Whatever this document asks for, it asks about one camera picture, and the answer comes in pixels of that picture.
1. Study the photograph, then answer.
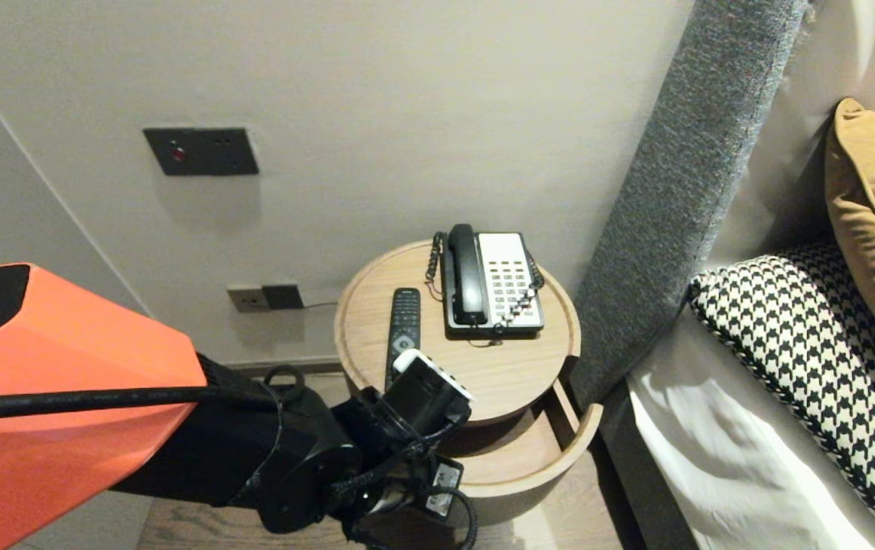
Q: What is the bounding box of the white bed sheet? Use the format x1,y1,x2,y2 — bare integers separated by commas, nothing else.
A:
627,309,875,550

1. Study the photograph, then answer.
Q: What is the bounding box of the black TV remote control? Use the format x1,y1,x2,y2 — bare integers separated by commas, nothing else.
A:
385,287,422,387

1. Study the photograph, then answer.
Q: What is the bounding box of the black and white desk telephone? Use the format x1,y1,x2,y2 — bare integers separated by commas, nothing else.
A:
441,231,546,341

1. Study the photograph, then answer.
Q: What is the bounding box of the braided black cable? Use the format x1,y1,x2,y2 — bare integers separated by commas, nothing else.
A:
322,439,438,509

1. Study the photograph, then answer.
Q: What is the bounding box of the wall skirting board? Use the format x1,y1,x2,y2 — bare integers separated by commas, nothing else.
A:
231,354,346,380

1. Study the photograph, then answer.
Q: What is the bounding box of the beige wall socket plate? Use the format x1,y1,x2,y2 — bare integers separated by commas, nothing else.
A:
227,285,266,314

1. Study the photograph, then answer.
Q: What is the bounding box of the thin black camera cable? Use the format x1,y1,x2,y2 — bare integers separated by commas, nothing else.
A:
437,489,481,550

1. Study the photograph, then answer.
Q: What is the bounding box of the black coiled telephone cord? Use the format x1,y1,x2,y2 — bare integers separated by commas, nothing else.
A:
426,233,546,348

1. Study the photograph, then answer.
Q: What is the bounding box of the grey upholstered bed headboard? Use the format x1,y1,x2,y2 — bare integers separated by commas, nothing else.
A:
571,0,816,550

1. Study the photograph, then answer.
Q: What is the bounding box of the round wooden side table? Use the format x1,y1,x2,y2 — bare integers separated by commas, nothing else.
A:
334,239,583,430

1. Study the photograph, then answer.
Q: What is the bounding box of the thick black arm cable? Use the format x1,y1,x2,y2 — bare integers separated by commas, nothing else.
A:
0,365,304,422

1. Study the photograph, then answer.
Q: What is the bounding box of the curved wooden table drawer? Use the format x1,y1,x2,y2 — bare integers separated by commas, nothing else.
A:
449,378,604,529

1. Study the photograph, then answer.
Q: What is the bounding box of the white bed pillow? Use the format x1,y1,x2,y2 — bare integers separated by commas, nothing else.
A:
708,0,875,268

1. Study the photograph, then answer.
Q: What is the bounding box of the black white wrist camera unit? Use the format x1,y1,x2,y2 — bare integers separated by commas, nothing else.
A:
365,349,478,444

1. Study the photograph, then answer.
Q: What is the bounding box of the dark wall switch panel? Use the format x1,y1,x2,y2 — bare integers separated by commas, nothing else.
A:
143,127,260,177

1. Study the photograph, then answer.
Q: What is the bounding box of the black telephone handset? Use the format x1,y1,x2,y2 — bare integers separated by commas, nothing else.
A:
448,223,488,327

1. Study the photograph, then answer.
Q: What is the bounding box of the black white houndstooth pillow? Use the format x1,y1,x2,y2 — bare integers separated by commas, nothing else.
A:
688,243,875,549

